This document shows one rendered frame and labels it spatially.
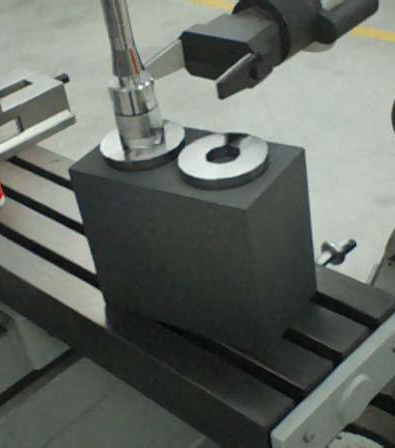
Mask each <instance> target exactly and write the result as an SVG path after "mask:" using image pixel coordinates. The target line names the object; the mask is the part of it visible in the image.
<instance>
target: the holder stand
mask: <svg viewBox="0 0 395 448"><path fill-rule="evenodd" d="M162 121H163V127H164V132H165V138H164V140H163V141H162V142H161V143H160V144H158V145H157V146H155V147H152V148H145V149H138V150H135V149H128V148H126V147H124V146H122V144H121V142H120V139H119V134H118V130H117V129H115V130H113V131H111V132H110V133H108V134H107V135H106V136H105V137H104V138H103V139H102V140H101V143H99V144H98V145H97V146H95V147H94V148H93V149H92V150H90V151H89V152H88V153H86V154H85V155H84V156H82V157H81V158H80V159H79V160H77V161H76V162H75V163H73V164H72V165H71V166H70V167H69V168H68V173H69V177H70V181H71V184H72V188H73V191H74V195H75V199H76V202H77V206H78V209H79V213H80V217H81V220H82V224H83V227H84V231H85V235H86V238H87V242H88V246H89V249H90V253H91V256H92V260H93V264H94V267H95V271H96V273H97V277H98V281H99V284H100V288H101V291H102V295H103V299H104V301H105V302H106V303H107V304H110V305H113V306H116V307H119V308H122V309H125V310H128V311H131V312H134V313H137V314H140V315H143V316H146V317H149V318H152V319H155V320H158V321H161V322H164V323H167V324H170V325H173V326H176V327H179V328H182V329H185V330H188V331H190V332H193V333H196V334H199V335H202V336H205V337H208V338H211V339H214V340H217V341H220V342H223V343H226V344H229V345H232V346H235V347H238V348H241V349H244V350H247V351H250V352H253V353H256V354H259V355H262V356H267V355H268V354H269V353H270V352H271V350H272V349H273V348H274V346H275V345H276V344H277V342H278V341H279V340H280V338H281V337H282V336H283V334H284V333H285V332H286V331H287V329H288V328H289V327H290V325H291V324H292V323H293V321H294V320H295V319H296V317H297V316H298V315H299V313H300V312H301V311H302V309H303V308H304V307H305V305H306V304H307V303H308V301H309V300H310V299H311V297H312V296H313V295H314V294H315V292H316V291H317V276H316V265H315V254H314V242H313V231H312V219H311V208H310V196H309V185H308V173H307V162H306V150H305V148H304V147H301V146H296V145H290V144H284V143H279V142H278V143H273V142H267V141H262V140H261V139H260V138H259V137H256V136H252V135H249V134H246V133H231V132H229V133H217V132H211V131H205V130H200V129H194V128H189V127H184V126H180V125H179V124H178V123H176V122H173V121H170V120H167V119H162Z"/></svg>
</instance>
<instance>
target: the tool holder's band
mask: <svg viewBox="0 0 395 448"><path fill-rule="evenodd" d="M141 77H142V78H141V79H140V81H138V82H137V83H134V84H130V85H123V84H121V83H119V80H118V77H114V78H112V79H111V80H110V82H109V83H108V91H109V95H110V96H111V97H113V98H115V99H119V100H129V99H135V98H139V97H142V96H144V95H147V94H148V93H150V92H151V91H152V90H153V89H154V88H155V80H154V76H153V75H152V74H150V73H149V72H146V71H142V72H141Z"/></svg>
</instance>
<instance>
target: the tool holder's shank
mask: <svg viewBox="0 0 395 448"><path fill-rule="evenodd" d="M100 1H101V5H102V10H103V14H104V19H105V24H106V29H107V33H108V38H109V42H110V47H111V58H112V74H113V76H115V77H118V80H119V83H121V84H123V85H130V84H134V83H137V82H138V81H140V79H141V78H142V77H141V72H142V71H143V70H144V66H143V63H142V60H141V58H140V55H139V52H138V50H137V47H136V44H135V40H134V35H133V30H132V25H131V20H130V15H129V10H128V4H127V0H100Z"/></svg>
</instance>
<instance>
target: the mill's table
mask: <svg viewBox="0 0 395 448"><path fill-rule="evenodd" d="M75 162H76V161H75V160H72V159H70V158H68V157H65V156H63V155H60V154H58V153H56V152H53V151H51V150H49V149H46V148H44V147H41V146H39V145H37V144H35V145H33V146H31V147H29V148H27V149H25V150H24V151H22V152H20V153H18V154H16V155H14V156H12V157H10V158H8V159H6V160H5V161H3V162H1V163H0V185H1V188H2V191H3V195H4V198H5V203H4V204H3V205H2V206H1V207H0V301H1V302H3V303H4V304H6V305H8V306H9V307H11V308H12V309H14V310H15V311H17V312H18V313H20V314H21V315H23V316H24V317H26V318H27V319H29V320H30V321H32V322H33V323H35V324H36V325H38V326H39V327H41V328H42V329H44V330H45V331H47V332H48V333H50V334H52V335H53V336H55V337H56V338H58V339H59V340H61V341H62V342H64V343H65V344H67V345H68V346H70V347H71V348H73V349H74V350H76V351H77V352H79V353H80V354H82V355H83V356H85V357H86V358H88V359H89V360H91V361H92V362H94V363H96V364H97V365H99V366H100V367H102V368H103V369H105V370H106V371H108V372H109V373H111V374H112V375H114V376H115V377H117V378H118V379H120V380H121V381H123V382H124V383H126V384H127V385H129V386H130V387H132V388H133V389H135V390H137V391H138V392H140V393H141V394H143V395H144V396H146V397H147V398H149V399H150V400H152V401H153V402H155V403H156V404H158V405H159V406H161V407H162V408H164V409H165V410H167V411H168V412H170V413H171V414H173V415H174V416H176V417H177V418H178V419H180V420H181V421H183V422H184V423H186V424H187V425H189V426H190V427H192V428H193V429H195V430H196V431H198V432H199V433H201V434H202V435H204V436H205V437H207V438H208V439H210V440H211V441H213V442H214V443H216V444H217V445H219V446H221V447H222V448H326V447H327V446H328V445H329V444H330V443H331V442H332V441H333V440H334V439H335V438H336V437H337V436H338V435H339V434H340V433H341V432H342V431H343V430H344V429H345V428H346V427H347V426H348V425H349V424H350V423H352V422H354V421H355V420H357V419H358V418H359V417H360V415H361V414H362V413H363V411H364V410H365V408H366V406H367V404H368V402H369V401H370V400H371V399H372V398H373V397H374V396H375V395H376V394H377V393H378V392H379V391H380V390H381V389H382V388H383V387H384V386H385V385H386V384H387V383H388V382H389V381H390V379H391V378H392V377H393V376H394V375H395V295H394V294H391V293H389V292H387V291H384V290H382V289H380V288H377V287H375V286H372V285H370V284H368V283H365V282H363V281H361V280H357V279H354V278H351V277H349V276H346V275H344V274H342V273H339V272H337V271H335V270H332V269H330V268H327V267H325V266H323V265H320V264H318V263H316V262H315V265H316V276H317V291H316V292H315V294H314V295H313V296H312V297H311V299H310V300H309V301H308V303H307V304H306V305H305V307H304V308H303V309H302V311H301V312H300V313H299V315H298V316H297V317H296V319H295V320H294V321H293V323H292V324H291V325H290V327H289V328H288V329H287V331H286V332H285V333H284V334H283V336H282V337H281V338H280V340H279V341H278V342H277V344H276V345H275V346H274V348H273V349H272V350H271V352H270V353H269V354H268V355H267V356H262V355H259V354H256V353H253V352H250V351H247V350H244V349H241V348H238V347H235V346H232V345H229V344H226V343H223V342H220V341H217V340H214V339H211V338H208V337H205V336H202V335H199V334H196V333H193V332H190V331H188V330H185V329H182V328H179V327H176V326H173V325H170V324H167V323H164V322H161V321H158V320H155V319H152V318H149V317H146V316H143V315H140V314H137V313H134V312H131V311H128V310H125V309H122V308H119V307H116V306H113V305H110V304H107V303H106V302H105V301H104V299H103V295H102V291H101V288H100V284H99V281H98V277H97V273H96V271H95V267H94V264H93V260H92V256H91V253H90V249H89V246H88V242H87V238H86V235H85V231H84V227H83V224H82V220H81V217H80V213H79V209H78V206H77V202H76V199H75V195H74V191H73V188H72V184H71V181H70V177H69V173H68V168H69V167H70V166H71V165H72V164H73V163H75Z"/></svg>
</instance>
